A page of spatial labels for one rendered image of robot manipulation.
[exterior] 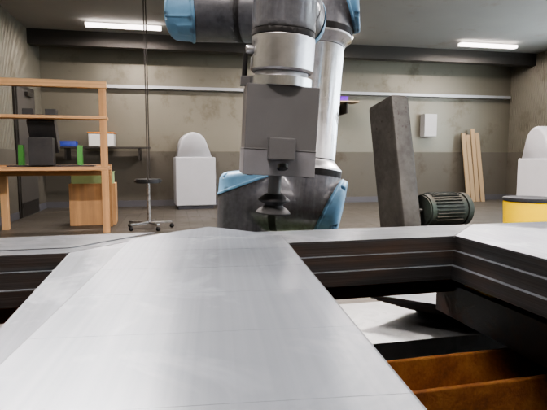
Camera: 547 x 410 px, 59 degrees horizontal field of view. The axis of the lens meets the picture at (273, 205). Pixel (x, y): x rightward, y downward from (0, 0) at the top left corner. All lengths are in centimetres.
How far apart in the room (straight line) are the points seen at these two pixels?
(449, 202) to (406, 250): 447
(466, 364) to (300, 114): 36
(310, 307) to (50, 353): 15
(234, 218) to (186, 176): 830
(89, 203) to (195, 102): 368
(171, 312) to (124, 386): 10
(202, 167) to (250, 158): 874
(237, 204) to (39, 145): 592
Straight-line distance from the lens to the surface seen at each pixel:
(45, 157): 679
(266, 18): 58
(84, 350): 27
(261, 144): 56
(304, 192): 95
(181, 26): 72
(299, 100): 57
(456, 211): 513
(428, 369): 63
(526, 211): 429
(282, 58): 56
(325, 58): 101
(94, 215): 744
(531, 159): 720
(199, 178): 929
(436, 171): 1164
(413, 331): 85
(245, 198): 96
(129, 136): 1012
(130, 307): 33
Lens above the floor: 96
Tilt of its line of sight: 5 degrees down
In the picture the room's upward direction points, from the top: straight up
